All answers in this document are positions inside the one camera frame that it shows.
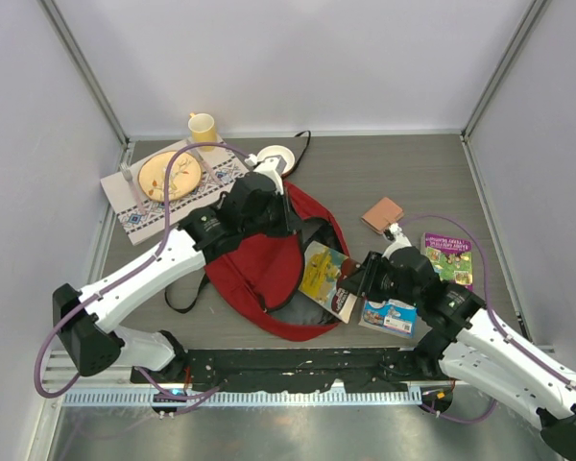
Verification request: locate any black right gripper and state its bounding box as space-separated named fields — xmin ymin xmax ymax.
xmin=340 ymin=251 xmax=421 ymax=307

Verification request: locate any yellow teal paperback book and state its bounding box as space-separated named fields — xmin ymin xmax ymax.
xmin=299 ymin=241 xmax=360 ymax=324

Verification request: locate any blue comic paperback book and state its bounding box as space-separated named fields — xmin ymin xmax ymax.
xmin=359 ymin=300 xmax=418 ymax=338

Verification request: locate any red student backpack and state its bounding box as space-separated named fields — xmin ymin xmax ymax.
xmin=178 ymin=181 xmax=348 ymax=342

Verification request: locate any purple treehouse paperback book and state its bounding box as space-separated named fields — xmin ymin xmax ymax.
xmin=420 ymin=232 xmax=473 ymax=290

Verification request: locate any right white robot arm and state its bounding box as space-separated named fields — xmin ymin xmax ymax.
xmin=339 ymin=246 xmax=576 ymax=460

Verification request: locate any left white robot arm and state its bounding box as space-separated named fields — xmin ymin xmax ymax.
xmin=53 ymin=172 xmax=293 ymax=383

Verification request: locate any orange white bowl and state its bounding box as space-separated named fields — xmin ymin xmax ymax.
xmin=256 ymin=145 xmax=296 ymax=177

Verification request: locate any yellow bird plate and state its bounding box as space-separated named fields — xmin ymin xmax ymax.
xmin=138 ymin=151 xmax=203 ymax=202

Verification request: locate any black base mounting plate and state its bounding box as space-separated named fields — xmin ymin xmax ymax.
xmin=149 ymin=348 xmax=448 ymax=394

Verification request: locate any yellow mug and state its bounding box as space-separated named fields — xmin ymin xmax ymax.
xmin=187 ymin=112 xmax=218 ymax=143

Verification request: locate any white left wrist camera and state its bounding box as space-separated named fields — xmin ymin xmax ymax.
xmin=244 ymin=154 xmax=284 ymax=195

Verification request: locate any pink handled knife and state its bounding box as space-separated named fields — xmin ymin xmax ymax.
xmin=190 ymin=141 xmax=223 ymax=186

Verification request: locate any pink handled fork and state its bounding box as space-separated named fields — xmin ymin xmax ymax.
xmin=119 ymin=161 xmax=146 ymax=216

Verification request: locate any aluminium front rail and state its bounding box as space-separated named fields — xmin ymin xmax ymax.
xmin=40 ymin=344 xmax=567 ymax=390

